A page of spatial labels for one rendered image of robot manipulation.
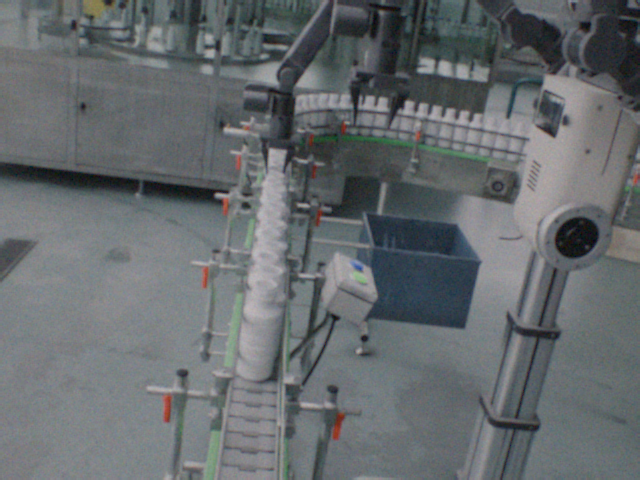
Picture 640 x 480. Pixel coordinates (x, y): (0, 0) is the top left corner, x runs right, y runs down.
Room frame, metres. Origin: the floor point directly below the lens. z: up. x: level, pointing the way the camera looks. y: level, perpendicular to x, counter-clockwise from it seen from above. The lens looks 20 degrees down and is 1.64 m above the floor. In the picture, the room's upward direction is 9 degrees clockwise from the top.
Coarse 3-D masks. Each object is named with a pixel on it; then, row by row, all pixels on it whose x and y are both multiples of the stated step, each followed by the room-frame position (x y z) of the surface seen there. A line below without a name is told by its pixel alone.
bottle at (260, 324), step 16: (256, 288) 1.05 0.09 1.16; (272, 288) 1.05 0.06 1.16; (256, 304) 1.04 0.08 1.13; (272, 304) 1.05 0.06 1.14; (256, 320) 1.03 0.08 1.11; (272, 320) 1.03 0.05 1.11; (256, 336) 1.03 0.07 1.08; (272, 336) 1.04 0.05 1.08; (240, 352) 1.04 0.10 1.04; (256, 352) 1.03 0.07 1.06; (272, 352) 1.04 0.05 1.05; (240, 368) 1.04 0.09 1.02; (256, 368) 1.03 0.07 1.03; (272, 368) 1.05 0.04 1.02
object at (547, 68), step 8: (552, 24) 1.81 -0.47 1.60; (552, 32) 1.79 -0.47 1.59; (560, 32) 1.80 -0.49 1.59; (544, 40) 1.78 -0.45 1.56; (552, 40) 1.78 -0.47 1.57; (560, 40) 1.78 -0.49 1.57; (536, 48) 1.80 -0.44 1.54; (544, 48) 1.79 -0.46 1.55; (552, 48) 1.78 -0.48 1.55; (560, 48) 1.78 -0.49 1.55; (544, 56) 1.79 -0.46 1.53; (552, 56) 1.78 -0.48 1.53; (560, 56) 1.78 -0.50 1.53; (544, 64) 1.84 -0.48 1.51; (552, 64) 1.80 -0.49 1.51; (560, 64) 1.77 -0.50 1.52; (544, 72) 1.82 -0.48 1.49; (552, 72) 1.77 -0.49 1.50
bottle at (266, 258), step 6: (264, 252) 1.19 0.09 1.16; (258, 258) 1.17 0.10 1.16; (264, 258) 1.19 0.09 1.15; (270, 258) 1.19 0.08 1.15; (276, 258) 1.17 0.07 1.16; (258, 264) 1.16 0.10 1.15; (264, 264) 1.16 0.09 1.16; (270, 264) 1.16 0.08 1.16; (276, 264) 1.17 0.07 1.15; (258, 270) 1.16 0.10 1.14; (252, 276) 1.17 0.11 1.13; (258, 276) 1.16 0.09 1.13; (252, 282) 1.15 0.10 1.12; (252, 288) 1.15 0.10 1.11; (246, 300) 1.16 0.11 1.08
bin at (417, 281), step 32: (352, 224) 2.13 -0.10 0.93; (384, 224) 2.20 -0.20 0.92; (416, 224) 2.21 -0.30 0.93; (448, 224) 2.22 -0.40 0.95; (384, 256) 1.89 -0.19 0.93; (416, 256) 1.90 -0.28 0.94; (448, 256) 1.91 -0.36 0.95; (384, 288) 1.90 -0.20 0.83; (416, 288) 1.90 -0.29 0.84; (448, 288) 1.91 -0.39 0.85; (384, 320) 1.90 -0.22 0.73; (416, 320) 1.91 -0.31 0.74; (448, 320) 1.91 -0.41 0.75
